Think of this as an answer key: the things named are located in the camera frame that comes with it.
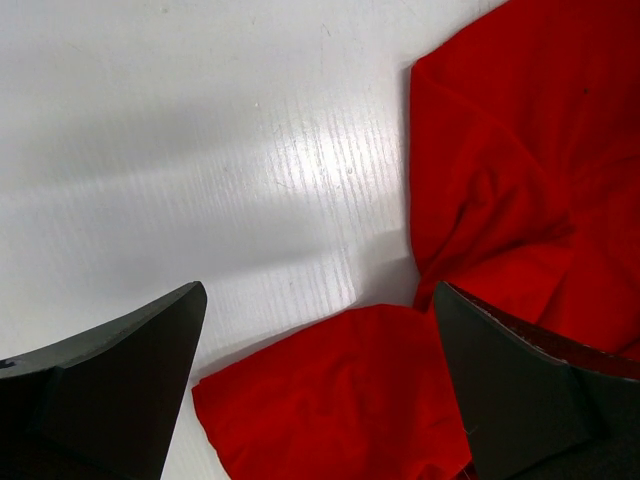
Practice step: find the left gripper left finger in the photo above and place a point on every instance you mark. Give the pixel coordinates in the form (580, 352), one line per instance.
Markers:
(102, 404)

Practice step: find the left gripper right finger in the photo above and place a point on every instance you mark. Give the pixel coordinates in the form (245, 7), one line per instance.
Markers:
(535, 404)

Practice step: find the red t shirt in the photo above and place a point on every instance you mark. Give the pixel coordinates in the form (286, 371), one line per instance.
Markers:
(523, 192)

